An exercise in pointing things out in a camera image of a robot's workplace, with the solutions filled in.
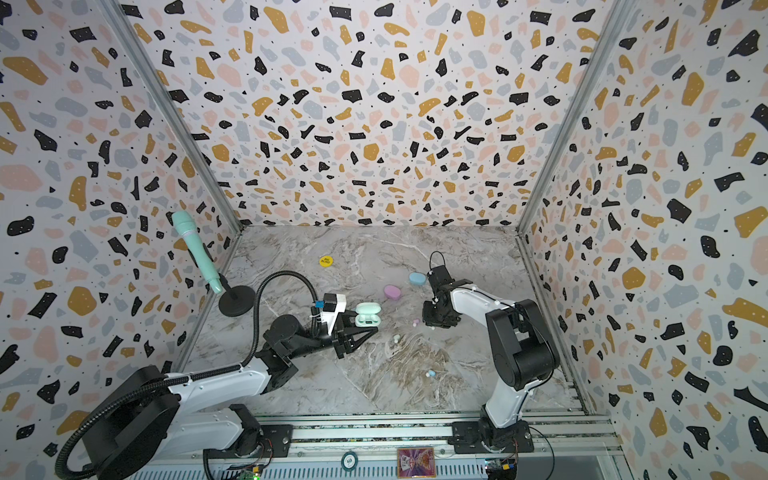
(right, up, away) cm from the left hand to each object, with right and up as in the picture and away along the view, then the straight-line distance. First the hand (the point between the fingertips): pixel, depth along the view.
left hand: (377, 322), depth 68 cm
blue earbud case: (+11, +7, +38) cm, 40 cm away
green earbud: (+4, -10, +23) cm, 25 cm away
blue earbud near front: (+14, -18, +17) cm, 29 cm away
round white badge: (-7, -34, +3) cm, 35 cm away
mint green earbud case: (-2, +1, +2) cm, 3 cm away
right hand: (+14, -4, +26) cm, 30 cm away
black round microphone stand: (-48, +1, +28) cm, 56 cm away
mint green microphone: (-49, +23, +8) cm, 55 cm away
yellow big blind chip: (-22, +13, +42) cm, 49 cm away
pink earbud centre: (+10, -6, +26) cm, 29 cm away
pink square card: (+9, -34, +2) cm, 35 cm away
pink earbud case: (+2, +3, +33) cm, 33 cm away
